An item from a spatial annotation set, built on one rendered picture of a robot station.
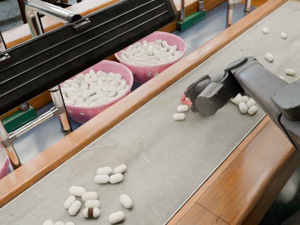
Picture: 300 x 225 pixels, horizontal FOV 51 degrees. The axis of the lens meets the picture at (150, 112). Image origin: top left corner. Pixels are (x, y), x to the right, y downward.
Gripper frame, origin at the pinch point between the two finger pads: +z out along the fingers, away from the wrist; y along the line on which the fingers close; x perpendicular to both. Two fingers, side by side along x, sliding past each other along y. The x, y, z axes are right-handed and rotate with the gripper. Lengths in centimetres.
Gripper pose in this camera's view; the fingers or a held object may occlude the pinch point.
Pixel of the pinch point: (182, 100)
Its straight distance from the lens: 93.2
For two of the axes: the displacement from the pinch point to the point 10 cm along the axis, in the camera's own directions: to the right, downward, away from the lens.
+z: -5.3, 2.2, 8.2
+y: -6.6, 5.0, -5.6
